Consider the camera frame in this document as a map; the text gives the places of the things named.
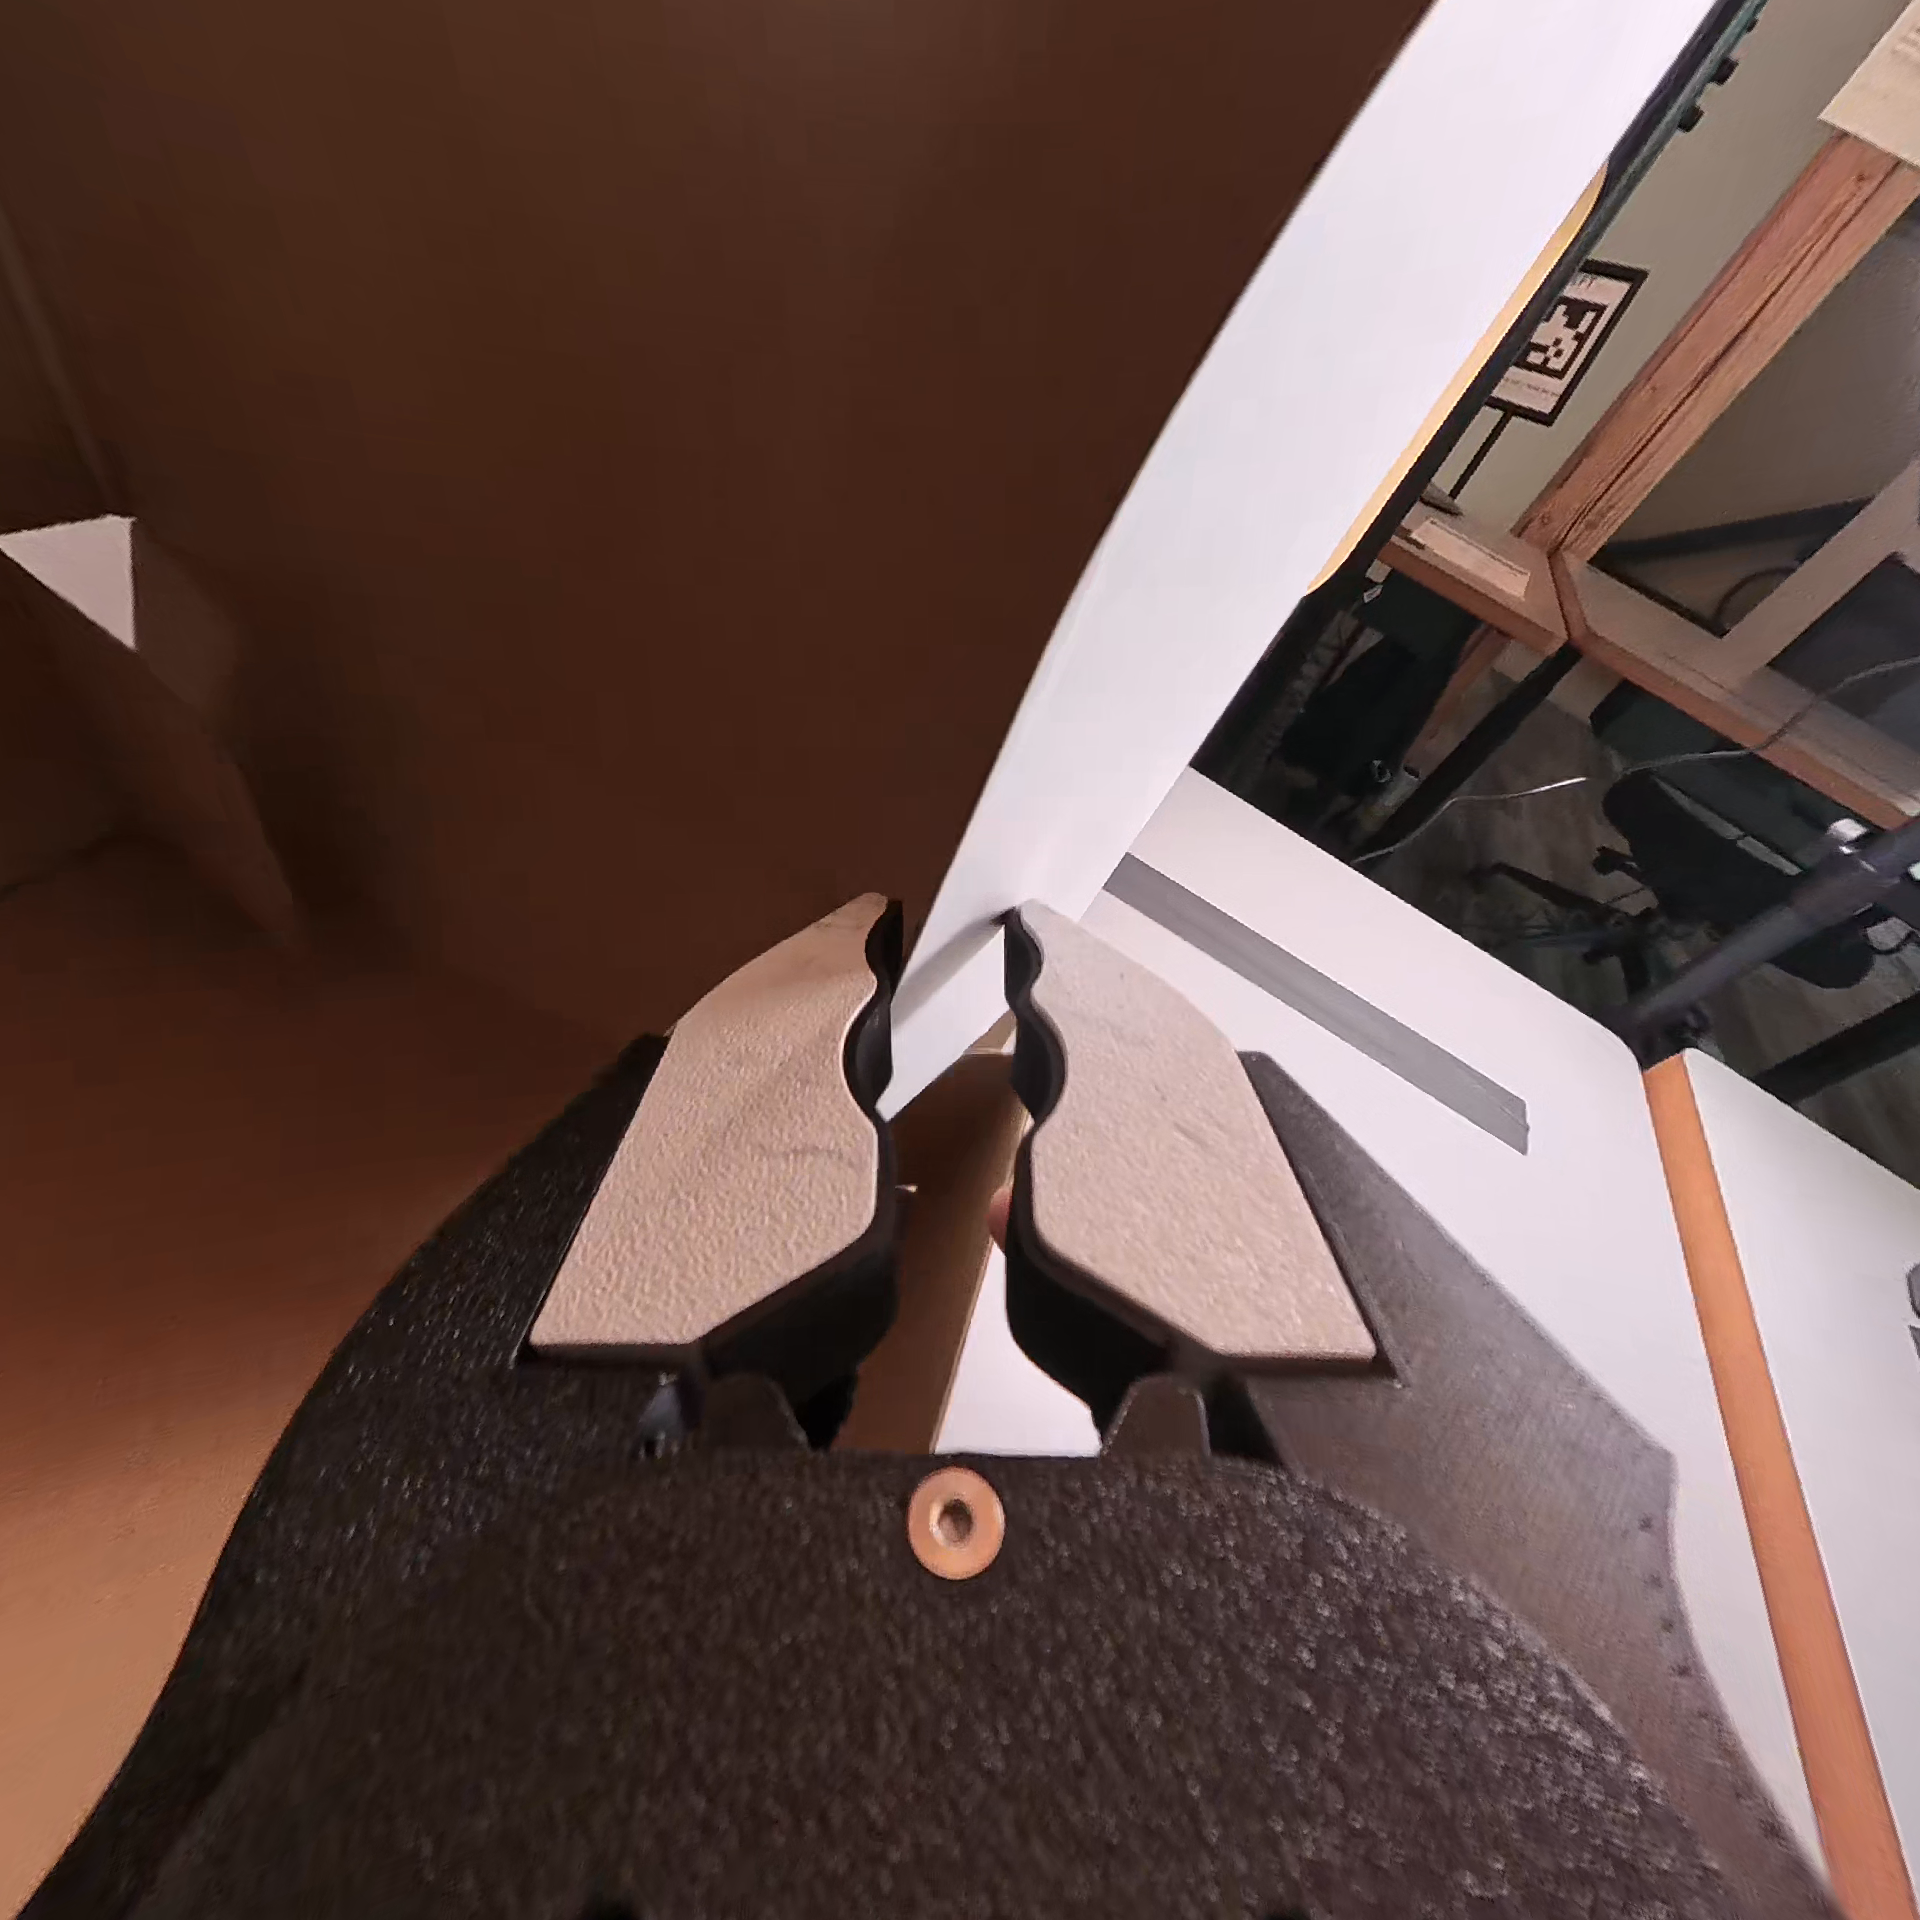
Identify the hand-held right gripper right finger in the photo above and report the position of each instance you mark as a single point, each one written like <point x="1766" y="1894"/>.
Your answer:
<point x="1182" y="1185"/>

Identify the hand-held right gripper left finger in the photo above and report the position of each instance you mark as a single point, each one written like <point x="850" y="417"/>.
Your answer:
<point x="720" y="1157"/>

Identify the white cardboard box with lid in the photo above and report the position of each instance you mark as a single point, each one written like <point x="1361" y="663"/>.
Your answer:
<point x="635" y="448"/>

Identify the grey tape strip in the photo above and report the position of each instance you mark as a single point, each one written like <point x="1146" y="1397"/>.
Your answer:
<point x="1320" y="990"/>

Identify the black metal stand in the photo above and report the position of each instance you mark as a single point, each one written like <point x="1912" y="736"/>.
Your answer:
<point x="1503" y="705"/>

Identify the black office chair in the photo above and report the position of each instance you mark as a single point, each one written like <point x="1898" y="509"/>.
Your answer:
<point x="1724" y="854"/>

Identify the black tripod pole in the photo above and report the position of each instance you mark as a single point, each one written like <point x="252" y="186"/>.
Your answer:
<point x="1788" y="915"/>

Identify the yellow rounded board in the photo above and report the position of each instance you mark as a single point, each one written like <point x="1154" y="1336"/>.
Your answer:
<point x="1509" y="342"/>

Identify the black and white marker sign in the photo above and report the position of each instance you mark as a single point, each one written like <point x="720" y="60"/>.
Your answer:
<point x="1562" y="342"/>

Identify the wooden frame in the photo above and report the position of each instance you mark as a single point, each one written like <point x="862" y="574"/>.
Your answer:
<point x="1693" y="393"/>

